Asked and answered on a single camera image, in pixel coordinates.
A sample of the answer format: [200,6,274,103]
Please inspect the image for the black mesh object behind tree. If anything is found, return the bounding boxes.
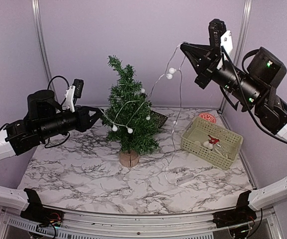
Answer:
[151,111,168,128]

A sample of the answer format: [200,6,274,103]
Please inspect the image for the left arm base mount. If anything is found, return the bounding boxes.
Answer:
[20,188,64,225]

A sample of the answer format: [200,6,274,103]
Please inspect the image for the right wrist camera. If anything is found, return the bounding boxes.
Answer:
[208,18,233,70]

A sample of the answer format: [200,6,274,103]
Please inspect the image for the aluminium frame post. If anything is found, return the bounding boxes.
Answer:
[31,0,58,100]
[219,0,253,112]

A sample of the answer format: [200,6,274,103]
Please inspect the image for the round wooden tree base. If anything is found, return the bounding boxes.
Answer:
[119,150,140,168]

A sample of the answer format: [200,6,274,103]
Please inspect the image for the right aluminium frame post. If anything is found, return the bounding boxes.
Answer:
[219,0,253,112]

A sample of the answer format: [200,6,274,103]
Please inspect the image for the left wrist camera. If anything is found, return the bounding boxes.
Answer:
[63,79,84,112]

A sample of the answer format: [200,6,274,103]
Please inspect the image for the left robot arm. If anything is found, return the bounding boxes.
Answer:
[0,90,103,222]

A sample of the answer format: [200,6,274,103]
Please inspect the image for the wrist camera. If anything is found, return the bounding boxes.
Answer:
[208,18,233,70]
[63,79,84,112]

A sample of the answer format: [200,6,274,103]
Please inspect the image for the small green christmas tree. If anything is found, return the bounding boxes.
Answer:
[101,55,160,155]

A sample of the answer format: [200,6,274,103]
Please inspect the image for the red reindeer ornament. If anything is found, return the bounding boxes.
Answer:
[208,134,220,145]

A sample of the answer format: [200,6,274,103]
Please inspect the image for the white ball string lights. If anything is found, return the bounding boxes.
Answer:
[100,41,193,186]

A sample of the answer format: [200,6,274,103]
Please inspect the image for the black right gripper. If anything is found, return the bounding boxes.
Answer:
[181,42,264,107]

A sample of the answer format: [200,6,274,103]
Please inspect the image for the silver star ornament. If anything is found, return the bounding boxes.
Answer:
[216,144,230,155]

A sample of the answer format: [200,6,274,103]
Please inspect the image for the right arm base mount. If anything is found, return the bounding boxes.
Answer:
[212,190,257,228]

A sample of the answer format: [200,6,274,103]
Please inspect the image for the left aluminium frame post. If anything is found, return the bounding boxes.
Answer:
[31,0,58,100]

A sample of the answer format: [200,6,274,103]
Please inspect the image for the front aluminium rail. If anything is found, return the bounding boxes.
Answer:
[0,196,283,239]

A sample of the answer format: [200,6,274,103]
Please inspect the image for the red white round ornament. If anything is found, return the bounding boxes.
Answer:
[199,113,216,123]

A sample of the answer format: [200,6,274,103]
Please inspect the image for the green perforated plastic basket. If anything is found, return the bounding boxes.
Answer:
[181,117,243,170]

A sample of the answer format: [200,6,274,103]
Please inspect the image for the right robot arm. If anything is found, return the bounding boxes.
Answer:
[180,43,287,223]

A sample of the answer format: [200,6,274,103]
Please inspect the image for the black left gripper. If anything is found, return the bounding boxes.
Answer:
[38,105,104,140]

